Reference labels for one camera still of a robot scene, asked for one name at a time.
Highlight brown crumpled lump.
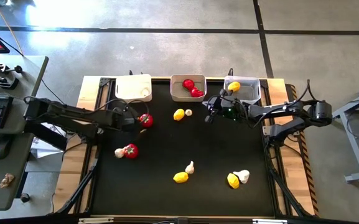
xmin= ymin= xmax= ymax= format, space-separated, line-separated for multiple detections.
xmin=0 ymin=172 xmax=15 ymax=189

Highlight black desk clamp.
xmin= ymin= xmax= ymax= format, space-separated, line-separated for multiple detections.
xmin=0 ymin=73 xmax=21 ymax=90
xmin=0 ymin=60 xmax=24 ymax=77

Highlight silver metal bracket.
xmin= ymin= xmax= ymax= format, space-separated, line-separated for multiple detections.
xmin=78 ymin=217 xmax=115 ymax=223
xmin=252 ymin=218 xmax=288 ymax=224

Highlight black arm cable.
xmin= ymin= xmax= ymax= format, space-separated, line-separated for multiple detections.
xmin=112 ymin=98 xmax=151 ymax=116
xmin=293 ymin=79 xmax=314 ymax=104

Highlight beige plastic basket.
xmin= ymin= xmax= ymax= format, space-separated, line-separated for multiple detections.
xmin=169 ymin=73 xmax=207 ymax=103

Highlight white paper sheets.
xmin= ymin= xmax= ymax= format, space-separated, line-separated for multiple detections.
xmin=29 ymin=123 xmax=74 ymax=159

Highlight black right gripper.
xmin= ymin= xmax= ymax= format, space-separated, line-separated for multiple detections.
xmin=202 ymin=95 xmax=249 ymax=123

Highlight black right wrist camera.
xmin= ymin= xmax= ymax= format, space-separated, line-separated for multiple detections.
xmin=221 ymin=101 xmax=240 ymax=119

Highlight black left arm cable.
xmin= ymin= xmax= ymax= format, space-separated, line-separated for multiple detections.
xmin=112 ymin=98 xmax=151 ymax=116

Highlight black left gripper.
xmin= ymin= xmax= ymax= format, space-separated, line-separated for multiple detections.
xmin=126 ymin=108 xmax=148 ymax=134

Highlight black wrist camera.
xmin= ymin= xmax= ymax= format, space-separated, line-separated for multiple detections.
xmin=221 ymin=101 xmax=240 ymax=119
xmin=116 ymin=107 xmax=133 ymax=126

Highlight black computer mouse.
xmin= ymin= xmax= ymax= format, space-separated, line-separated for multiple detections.
xmin=0 ymin=136 xmax=12 ymax=161

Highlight clear plastic basket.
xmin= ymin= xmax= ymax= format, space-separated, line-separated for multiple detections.
xmin=223 ymin=75 xmax=262 ymax=105

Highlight thin tan rod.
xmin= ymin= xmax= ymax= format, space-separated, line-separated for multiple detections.
xmin=0 ymin=0 xmax=24 ymax=57

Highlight grey metal stand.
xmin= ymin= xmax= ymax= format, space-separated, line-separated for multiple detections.
xmin=331 ymin=79 xmax=359 ymax=184

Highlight yellow black hazard tape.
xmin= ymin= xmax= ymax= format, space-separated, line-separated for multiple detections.
xmin=286 ymin=83 xmax=319 ymax=215

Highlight white plastic basket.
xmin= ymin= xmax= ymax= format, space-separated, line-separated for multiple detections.
xmin=114 ymin=73 xmax=153 ymax=103

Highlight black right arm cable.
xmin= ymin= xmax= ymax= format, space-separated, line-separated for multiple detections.
xmin=293 ymin=79 xmax=314 ymax=104

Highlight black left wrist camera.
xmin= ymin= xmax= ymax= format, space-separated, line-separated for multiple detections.
xmin=116 ymin=107 xmax=133 ymax=126

